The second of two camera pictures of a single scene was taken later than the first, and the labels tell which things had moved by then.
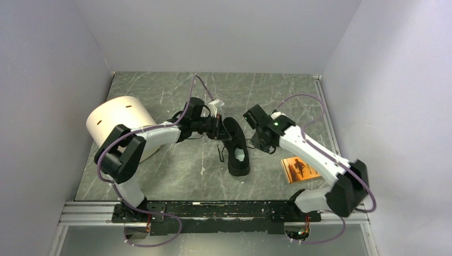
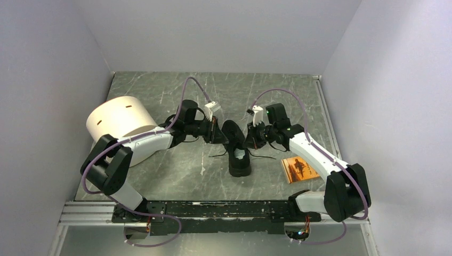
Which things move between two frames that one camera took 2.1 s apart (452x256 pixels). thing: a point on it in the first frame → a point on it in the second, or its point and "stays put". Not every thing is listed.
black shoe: (237, 149) stays put
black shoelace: (223, 149) → (250, 152)
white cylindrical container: (130, 111) stays put
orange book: (296, 169) stays put
